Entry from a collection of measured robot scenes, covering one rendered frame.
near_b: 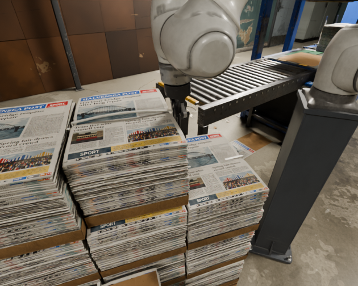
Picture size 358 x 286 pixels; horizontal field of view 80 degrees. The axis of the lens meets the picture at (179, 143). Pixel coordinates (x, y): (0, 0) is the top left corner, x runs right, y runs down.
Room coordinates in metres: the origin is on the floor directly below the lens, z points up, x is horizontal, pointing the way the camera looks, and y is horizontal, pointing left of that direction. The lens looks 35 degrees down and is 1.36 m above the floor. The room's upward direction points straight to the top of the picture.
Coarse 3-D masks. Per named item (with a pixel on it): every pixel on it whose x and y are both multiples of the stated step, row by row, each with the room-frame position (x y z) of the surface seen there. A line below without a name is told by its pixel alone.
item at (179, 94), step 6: (186, 84) 0.56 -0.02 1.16; (168, 90) 0.55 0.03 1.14; (174, 90) 0.54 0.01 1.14; (180, 90) 0.54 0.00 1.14; (186, 90) 0.55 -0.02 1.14; (168, 96) 0.55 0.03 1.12; (174, 96) 0.54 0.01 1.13; (180, 96) 0.54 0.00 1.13; (186, 96) 0.55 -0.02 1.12; (174, 102) 0.58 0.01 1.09; (180, 102) 0.54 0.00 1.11; (180, 108) 0.54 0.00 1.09
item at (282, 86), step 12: (312, 72) 1.82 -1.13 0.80; (276, 84) 1.53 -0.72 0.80; (288, 84) 1.62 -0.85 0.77; (300, 84) 1.74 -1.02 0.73; (240, 96) 1.30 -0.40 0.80; (252, 96) 1.37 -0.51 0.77; (264, 96) 1.46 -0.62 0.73; (276, 96) 1.55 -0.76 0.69; (204, 108) 1.13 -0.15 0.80; (216, 108) 1.18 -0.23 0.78; (228, 108) 1.24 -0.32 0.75; (240, 108) 1.31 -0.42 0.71; (204, 120) 1.12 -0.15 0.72; (216, 120) 1.18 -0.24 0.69
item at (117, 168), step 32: (96, 128) 0.49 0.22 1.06; (128, 128) 0.49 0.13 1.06; (160, 128) 0.48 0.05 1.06; (64, 160) 0.36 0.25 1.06; (96, 160) 0.36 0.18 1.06; (128, 160) 0.38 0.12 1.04; (160, 160) 0.40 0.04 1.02; (96, 192) 0.35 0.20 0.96; (128, 192) 0.37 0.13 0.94; (160, 192) 0.39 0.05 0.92
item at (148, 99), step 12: (96, 96) 0.70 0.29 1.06; (108, 96) 0.70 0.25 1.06; (120, 96) 0.69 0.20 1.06; (132, 96) 0.69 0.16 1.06; (144, 96) 0.69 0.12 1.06; (156, 96) 0.69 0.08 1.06; (84, 108) 0.60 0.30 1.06; (96, 108) 0.60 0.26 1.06; (108, 108) 0.60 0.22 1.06; (120, 108) 0.61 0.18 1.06; (132, 108) 0.61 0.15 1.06; (144, 108) 0.61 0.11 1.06
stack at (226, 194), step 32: (192, 160) 0.63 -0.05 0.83; (224, 160) 0.63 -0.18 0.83; (192, 192) 0.47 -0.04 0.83; (224, 192) 0.47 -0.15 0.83; (256, 192) 0.47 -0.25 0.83; (128, 224) 0.35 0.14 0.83; (160, 224) 0.37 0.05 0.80; (192, 224) 0.40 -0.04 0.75; (224, 224) 0.44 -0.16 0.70; (256, 224) 0.48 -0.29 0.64; (32, 256) 0.27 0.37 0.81; (64, 256) 0.29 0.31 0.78; (96, 256) 0.31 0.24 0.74; (128, 256) 0.34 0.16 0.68; (192, 256) 0.40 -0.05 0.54; (224, 256) 0.44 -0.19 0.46
